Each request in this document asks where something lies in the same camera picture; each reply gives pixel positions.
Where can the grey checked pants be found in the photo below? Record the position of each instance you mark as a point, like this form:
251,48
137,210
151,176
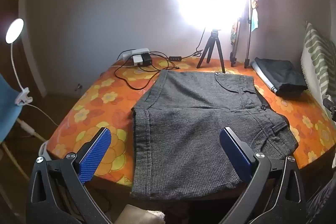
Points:
183,121

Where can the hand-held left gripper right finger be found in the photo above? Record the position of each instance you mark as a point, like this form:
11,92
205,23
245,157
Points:
233,155

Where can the black tripod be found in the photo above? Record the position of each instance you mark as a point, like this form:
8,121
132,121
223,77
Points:
210,45

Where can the yellow patterned hanging cloth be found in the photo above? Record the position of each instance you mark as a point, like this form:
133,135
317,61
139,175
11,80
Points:
234,33

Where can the teal hanging cloth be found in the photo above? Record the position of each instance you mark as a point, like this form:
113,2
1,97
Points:
254,22

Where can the beige cushion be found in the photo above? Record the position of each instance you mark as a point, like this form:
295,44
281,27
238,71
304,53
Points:
136,214

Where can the black charger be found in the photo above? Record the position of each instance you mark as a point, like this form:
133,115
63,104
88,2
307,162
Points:
147,59

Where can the folded dark pants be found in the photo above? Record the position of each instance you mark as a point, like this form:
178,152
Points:
283,74

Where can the blue chair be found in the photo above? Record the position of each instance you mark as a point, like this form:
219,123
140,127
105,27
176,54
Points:
8,113

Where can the metal stand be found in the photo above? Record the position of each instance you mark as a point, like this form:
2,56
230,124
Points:
248,37

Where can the small metal wall fitting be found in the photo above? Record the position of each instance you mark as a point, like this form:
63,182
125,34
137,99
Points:
78,87

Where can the white clip lamp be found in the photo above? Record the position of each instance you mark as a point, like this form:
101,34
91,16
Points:
14,29

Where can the pale folded cloth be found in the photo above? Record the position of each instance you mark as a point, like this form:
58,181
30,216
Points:
262,74

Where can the white charger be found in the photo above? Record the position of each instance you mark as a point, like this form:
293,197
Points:
137,60

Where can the green striped white pillow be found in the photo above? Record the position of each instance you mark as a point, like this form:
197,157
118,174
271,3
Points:
317,56

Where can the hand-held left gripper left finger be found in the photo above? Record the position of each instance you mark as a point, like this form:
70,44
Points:
94,158

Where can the orange floral bed sheet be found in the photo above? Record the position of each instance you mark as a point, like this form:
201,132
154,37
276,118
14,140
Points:
105,98

